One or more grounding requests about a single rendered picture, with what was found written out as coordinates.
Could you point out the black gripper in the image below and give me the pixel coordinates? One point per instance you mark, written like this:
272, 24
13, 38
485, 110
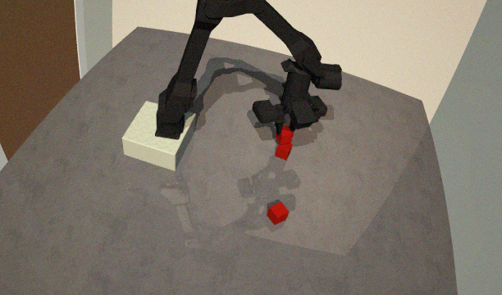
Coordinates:
267, 113

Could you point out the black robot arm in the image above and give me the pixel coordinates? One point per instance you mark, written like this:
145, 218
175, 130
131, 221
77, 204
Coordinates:
182, 89

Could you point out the red cube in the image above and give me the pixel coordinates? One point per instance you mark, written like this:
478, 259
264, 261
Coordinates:
286, 135
283, 151
277, 213

